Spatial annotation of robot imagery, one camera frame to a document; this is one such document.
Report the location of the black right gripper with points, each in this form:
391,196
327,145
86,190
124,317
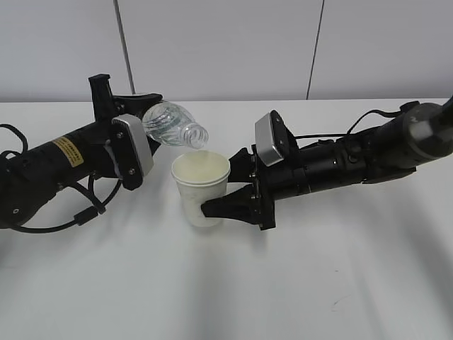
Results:
284,179

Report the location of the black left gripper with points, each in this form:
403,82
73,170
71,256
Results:
99,147

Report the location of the white paper cup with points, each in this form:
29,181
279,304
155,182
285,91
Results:
200,176

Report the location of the clear plastic water bottle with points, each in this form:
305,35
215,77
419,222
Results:
172,125

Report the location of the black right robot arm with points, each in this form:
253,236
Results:
416,134

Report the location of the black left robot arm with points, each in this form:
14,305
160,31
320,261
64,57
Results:
33,177

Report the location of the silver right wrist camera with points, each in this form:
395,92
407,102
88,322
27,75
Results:
272,139

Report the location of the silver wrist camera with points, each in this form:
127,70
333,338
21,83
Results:
131,150
272,139

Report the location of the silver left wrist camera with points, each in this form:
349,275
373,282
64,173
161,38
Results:
131,150

